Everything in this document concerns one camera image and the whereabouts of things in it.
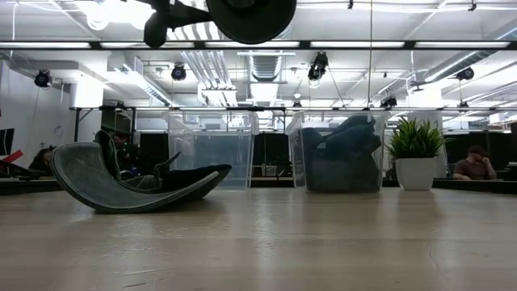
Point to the black monitor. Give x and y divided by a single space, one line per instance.
6 141

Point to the clear plastic bin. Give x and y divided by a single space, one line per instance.
297 161
212 161

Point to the green plant in white pot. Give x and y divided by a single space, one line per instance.
416 161

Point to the red strip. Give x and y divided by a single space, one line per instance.
14 156

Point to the black ceiling spotlight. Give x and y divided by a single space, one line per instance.
178 72
465 74
42 78
389 102
318 66

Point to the silver ventilation duct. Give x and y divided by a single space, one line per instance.
264 68

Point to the green cap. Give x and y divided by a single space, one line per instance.
105 186

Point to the black horizontal beam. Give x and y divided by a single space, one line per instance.
305 44

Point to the person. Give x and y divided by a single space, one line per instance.
42 161
474 167

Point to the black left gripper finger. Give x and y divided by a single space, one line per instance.
192 13

